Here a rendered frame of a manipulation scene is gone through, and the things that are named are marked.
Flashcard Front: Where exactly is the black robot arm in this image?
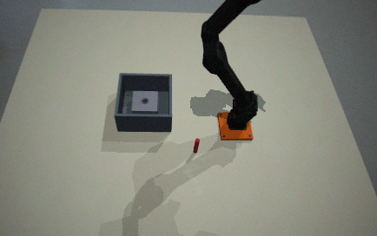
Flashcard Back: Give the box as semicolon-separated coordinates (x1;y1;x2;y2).
201;0;261;130

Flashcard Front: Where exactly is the red peg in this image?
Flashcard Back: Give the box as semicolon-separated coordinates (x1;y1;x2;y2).
193;138;200;154

